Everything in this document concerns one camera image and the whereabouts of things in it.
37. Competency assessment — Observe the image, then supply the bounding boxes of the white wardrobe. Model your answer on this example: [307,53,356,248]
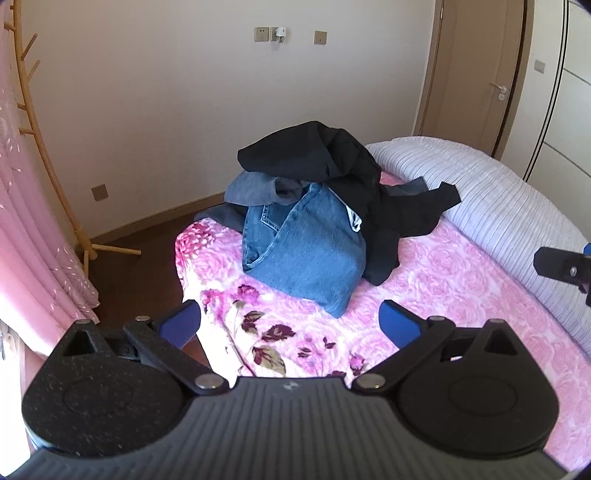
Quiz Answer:
[522,0,591,232]

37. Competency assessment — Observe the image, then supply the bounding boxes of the blue jeans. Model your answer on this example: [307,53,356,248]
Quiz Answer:
[242,182,368,319]

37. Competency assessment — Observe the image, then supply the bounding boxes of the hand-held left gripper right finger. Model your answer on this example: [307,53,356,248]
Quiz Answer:
[353,300,520,393]

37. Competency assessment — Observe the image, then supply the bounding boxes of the white striped quilt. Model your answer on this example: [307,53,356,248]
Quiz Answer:
[365,136,591,356]

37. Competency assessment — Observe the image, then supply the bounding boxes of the dark grey garment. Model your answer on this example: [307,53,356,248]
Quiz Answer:
[194,203,246,232]

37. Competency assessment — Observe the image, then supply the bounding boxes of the pink curtain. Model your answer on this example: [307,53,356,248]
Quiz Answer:
[0,69,101,361]

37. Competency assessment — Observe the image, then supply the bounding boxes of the faded grey-blue denim garment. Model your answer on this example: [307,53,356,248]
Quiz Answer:
[224,171,308,206]

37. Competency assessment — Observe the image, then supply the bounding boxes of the black garment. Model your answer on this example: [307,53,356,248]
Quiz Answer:
[237,121,370,185]

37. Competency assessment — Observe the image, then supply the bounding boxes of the black pants with white lining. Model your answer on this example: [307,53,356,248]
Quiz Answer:
[323,131,462,286]

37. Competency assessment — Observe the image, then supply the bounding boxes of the pink floral blanket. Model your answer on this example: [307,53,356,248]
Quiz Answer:
[174,171,591,467]

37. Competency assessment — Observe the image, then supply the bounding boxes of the brown wooden door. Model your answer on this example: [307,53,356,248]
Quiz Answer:
[413,0,527,158]

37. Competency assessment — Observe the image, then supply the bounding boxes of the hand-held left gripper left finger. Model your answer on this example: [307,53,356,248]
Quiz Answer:
[62,300,230,396]

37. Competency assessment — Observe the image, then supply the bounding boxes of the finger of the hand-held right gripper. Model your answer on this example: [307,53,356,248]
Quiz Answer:
[533,244,591,306]

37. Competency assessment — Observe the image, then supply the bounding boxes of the wooden coat rack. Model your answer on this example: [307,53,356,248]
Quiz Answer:
[0,0,141,275]

